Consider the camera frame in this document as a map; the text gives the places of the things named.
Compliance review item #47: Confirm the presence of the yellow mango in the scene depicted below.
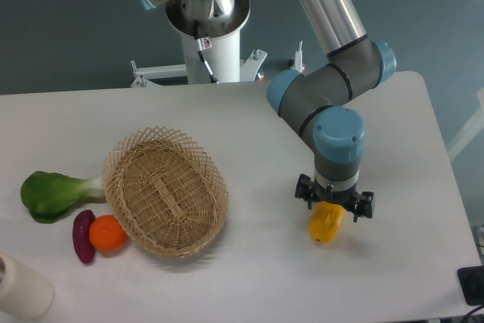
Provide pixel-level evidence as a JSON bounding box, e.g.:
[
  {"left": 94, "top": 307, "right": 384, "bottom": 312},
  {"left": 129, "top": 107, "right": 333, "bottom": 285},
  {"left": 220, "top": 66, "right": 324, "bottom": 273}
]
[{"left": 308, "top": 202, "right": 346, "bottom": 244}]

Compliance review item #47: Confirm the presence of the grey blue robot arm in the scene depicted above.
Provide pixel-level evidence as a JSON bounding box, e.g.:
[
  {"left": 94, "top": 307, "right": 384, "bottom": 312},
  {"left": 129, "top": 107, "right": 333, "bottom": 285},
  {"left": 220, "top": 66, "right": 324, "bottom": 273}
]
[{"left": 133, "top": 0, "right": 396, "bottom": 219}]

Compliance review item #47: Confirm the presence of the woven bamboo basket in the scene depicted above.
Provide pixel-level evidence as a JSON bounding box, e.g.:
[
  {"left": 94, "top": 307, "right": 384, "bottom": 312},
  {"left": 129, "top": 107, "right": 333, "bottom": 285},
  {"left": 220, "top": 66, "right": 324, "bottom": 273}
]
[{"left": 103, "top": 127, "right": 228, "bottom": 257}]

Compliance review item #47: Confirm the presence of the black device at edge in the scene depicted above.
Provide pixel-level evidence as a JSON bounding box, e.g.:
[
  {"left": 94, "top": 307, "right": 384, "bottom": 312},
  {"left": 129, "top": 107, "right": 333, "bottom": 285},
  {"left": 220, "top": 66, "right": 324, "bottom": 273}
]
[{"left": 457, "top": 266, "right": 483, "bottom": 306}]

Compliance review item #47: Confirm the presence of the cream cylindrical container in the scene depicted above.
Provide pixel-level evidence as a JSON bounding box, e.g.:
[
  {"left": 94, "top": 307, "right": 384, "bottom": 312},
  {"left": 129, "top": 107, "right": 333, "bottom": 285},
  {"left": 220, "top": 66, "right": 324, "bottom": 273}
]
[{"left": 1, "top": 253, "right": 54, "bottom": 319}]

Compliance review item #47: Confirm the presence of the black cable on pedestal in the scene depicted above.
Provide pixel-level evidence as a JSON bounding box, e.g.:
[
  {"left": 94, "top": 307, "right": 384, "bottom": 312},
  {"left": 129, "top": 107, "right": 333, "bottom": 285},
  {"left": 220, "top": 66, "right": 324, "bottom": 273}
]
[{"left": 191, "top": 19, "right": 220, "bottom": 84}]

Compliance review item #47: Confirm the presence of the orange tangerine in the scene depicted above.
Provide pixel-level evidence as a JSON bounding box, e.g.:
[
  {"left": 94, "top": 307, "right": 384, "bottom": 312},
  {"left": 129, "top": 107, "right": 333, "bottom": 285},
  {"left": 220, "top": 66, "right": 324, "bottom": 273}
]
[{"left": 89, "top": 215, "right": 128, "bottom": 252}]

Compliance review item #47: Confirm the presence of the green bok choy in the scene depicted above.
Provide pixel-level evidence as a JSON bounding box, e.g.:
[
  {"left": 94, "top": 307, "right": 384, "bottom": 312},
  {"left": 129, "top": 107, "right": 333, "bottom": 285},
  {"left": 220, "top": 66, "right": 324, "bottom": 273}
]
[{"left": 20, "top": 171, "right": 104, "bottom": 224}]

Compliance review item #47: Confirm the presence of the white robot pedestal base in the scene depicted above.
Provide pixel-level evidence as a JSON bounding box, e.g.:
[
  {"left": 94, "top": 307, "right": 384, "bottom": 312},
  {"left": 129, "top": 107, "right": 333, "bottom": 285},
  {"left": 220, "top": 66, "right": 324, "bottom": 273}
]
[{"left": 131, "top": 0, "right": 268, "bottom": 87}]

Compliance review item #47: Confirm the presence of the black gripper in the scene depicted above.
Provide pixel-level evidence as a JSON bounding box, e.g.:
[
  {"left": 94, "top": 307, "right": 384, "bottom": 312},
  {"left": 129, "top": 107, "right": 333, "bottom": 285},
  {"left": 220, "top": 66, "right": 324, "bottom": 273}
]
[{"left": 294, "top": 174, "right": 374, "bottom": 222}]

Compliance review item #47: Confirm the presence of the purple sweet potato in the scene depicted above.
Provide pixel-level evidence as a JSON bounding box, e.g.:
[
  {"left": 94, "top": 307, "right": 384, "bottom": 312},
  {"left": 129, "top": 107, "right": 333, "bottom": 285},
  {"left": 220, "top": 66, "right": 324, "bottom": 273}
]
[{"left": 72, "top": 210, "right": 95, "bottom": 265}]

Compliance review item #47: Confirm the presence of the white frame at right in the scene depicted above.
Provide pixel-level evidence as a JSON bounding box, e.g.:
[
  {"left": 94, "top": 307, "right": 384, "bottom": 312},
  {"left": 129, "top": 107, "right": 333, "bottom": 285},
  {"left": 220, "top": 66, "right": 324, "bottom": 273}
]
[{"left": 446, "top": 89, "right": 483, "bottom": 163}]

